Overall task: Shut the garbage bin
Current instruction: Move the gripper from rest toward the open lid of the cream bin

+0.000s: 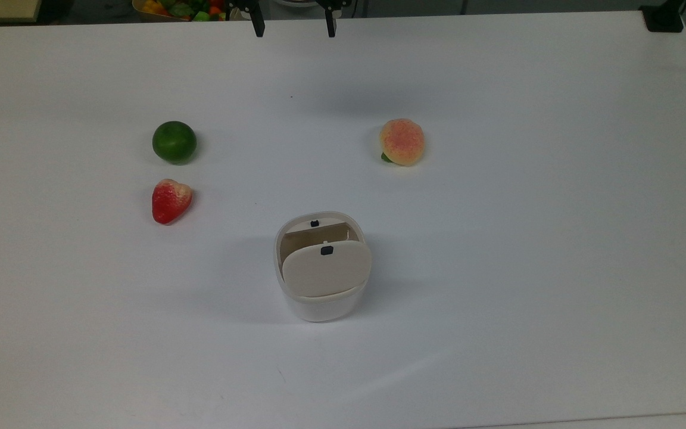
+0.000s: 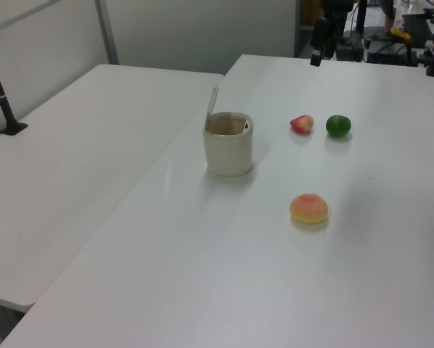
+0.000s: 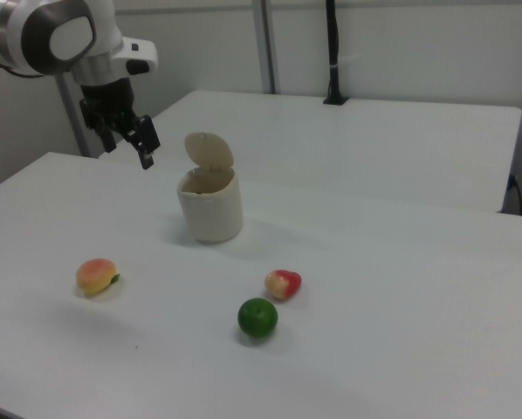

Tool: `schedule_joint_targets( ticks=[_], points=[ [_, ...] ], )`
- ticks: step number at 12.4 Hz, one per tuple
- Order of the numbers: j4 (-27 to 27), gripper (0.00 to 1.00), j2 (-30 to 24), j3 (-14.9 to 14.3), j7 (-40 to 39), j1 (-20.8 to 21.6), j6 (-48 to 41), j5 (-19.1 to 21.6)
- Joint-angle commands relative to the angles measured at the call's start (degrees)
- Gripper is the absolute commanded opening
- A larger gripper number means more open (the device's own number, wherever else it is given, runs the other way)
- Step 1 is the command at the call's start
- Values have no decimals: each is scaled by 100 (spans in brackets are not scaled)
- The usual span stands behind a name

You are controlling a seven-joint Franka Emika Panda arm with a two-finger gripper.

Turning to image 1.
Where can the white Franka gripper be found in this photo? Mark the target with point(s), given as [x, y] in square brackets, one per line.
[295, 2]

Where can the beige garbage bin lid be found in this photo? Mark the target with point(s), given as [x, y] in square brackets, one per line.
[326, 271]

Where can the white round garbage bin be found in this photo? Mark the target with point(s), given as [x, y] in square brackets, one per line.
[323, 307]

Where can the bowl of toy fruit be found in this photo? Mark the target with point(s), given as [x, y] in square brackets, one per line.
[179, 9]

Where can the orange toy peach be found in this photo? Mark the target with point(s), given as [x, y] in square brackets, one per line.
[402, 142]

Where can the green toy lime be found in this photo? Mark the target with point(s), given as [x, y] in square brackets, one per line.
[174, 142]

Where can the red toy strawberry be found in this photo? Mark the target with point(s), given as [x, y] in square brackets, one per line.
[170, 201]

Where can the black table clamp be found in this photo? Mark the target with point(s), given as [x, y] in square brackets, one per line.
[663, 19]

